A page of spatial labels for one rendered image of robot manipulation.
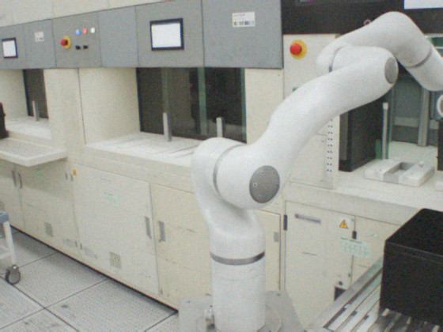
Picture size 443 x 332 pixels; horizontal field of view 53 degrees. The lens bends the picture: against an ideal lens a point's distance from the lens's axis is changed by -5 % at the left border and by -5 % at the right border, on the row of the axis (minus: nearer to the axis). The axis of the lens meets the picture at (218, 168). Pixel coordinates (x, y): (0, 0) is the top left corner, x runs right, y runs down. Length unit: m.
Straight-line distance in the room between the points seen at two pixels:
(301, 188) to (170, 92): 1.24
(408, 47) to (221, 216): 0.61
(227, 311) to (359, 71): 0.58
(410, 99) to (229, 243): 1.66
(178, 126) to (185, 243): 0.78
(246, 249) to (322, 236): 0.81
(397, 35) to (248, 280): 0.66
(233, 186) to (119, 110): 2.02
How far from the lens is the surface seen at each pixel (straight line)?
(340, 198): 1.64
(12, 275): 3.09
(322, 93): 1.01
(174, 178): 2.13
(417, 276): 1.12
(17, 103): 4.15
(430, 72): 1.30
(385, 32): 1.17
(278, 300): 1.19
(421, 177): 1.76
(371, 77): 1.03
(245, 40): 1.75
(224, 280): 0.99
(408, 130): 2.46
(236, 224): 0.96
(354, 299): 1.24
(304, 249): 1.79
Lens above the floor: 1.39
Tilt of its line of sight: 16 degrees down
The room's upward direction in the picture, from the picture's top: 2 degrees counter-clockwise
